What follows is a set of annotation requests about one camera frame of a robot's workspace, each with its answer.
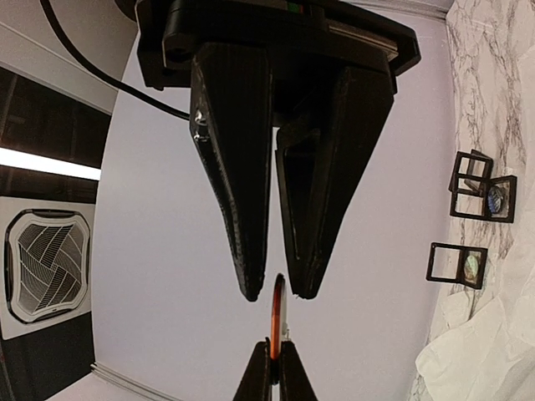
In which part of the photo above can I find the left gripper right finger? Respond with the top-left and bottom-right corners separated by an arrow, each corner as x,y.
278,341 -> 318,401

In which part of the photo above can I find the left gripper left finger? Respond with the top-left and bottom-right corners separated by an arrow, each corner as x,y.
232,340 -> 273,401

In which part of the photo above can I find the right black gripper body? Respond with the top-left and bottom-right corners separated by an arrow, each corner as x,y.
116,1 -> 420,122

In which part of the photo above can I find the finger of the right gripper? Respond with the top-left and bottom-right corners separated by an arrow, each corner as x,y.
275,67 -> 394,300
190,43 -> 273,302

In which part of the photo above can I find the red round brooch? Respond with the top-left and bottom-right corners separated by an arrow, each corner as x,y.
270,273 -> 289,385

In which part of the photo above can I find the blue round brooch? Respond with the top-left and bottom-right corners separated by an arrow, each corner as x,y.
487,185 -> 505,215

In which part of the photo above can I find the green round brooch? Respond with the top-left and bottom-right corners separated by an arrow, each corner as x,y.
463,255 -> 479,284

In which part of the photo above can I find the white button shirt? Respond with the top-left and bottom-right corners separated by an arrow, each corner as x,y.
416,236 -> 534,400

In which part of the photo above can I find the ceiling air vent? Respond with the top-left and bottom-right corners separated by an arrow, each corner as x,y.
1,196 -> 95,340

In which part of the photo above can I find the black display frame right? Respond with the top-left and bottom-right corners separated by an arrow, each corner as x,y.
448,150 -> 494,196

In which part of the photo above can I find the black display frame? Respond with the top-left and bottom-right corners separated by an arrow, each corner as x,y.
448,150 -> 494,196
425,242 -> 488,290
450,175 -> 517,224

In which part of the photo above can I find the black display frame left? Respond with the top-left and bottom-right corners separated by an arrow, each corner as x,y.
425,242 -> 488,290

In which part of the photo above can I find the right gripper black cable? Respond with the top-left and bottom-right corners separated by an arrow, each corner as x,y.
39,0 -> 191,122

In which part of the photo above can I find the black display frame middle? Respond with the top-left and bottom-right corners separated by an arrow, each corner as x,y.
450,175 -> 517,224

